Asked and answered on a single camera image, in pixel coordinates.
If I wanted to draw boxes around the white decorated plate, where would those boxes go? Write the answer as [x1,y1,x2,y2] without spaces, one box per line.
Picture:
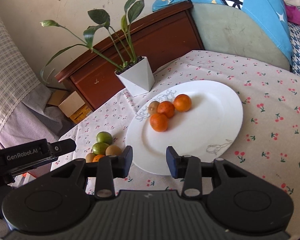
[126,80,243,176]

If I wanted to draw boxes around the magenta cloth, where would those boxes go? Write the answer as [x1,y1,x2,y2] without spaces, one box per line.
[285,5,300,25]

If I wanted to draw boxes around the open cardboard box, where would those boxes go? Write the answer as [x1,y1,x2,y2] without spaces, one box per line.
[47,89,93,124]

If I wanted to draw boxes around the brown kiwi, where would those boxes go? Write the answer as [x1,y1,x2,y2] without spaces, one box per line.
[85,153,96,163]
[147,101,160,115]
[105,145,122,156]

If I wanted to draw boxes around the orange mandarin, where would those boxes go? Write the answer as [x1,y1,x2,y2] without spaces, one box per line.
[157,101,175,119]
[93,154,105,163]
[173,94,192,112]
[149,113,168,132]

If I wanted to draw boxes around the checked lilac bed cover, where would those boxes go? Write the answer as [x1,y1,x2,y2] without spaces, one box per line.
[0,18,73,148]

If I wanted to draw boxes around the white geometric plant pot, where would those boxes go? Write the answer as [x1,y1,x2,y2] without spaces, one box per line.
[115,56,155,96]

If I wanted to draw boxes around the dark wooden cabinet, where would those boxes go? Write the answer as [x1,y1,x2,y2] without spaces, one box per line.
[54,0,206,112]

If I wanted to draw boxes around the green plum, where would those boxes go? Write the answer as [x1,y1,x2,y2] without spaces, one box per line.
[91,142,109,155]
[96,131,113,145]

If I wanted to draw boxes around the blue cartoon pillow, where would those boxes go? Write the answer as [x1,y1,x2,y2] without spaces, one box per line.
[152,0,293,63]

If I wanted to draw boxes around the green leafy plant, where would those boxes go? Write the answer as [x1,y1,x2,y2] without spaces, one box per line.
[39,0,156,84]

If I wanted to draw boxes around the pale green sofa cushion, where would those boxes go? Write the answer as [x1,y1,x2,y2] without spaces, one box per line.
[191,3,290,70]

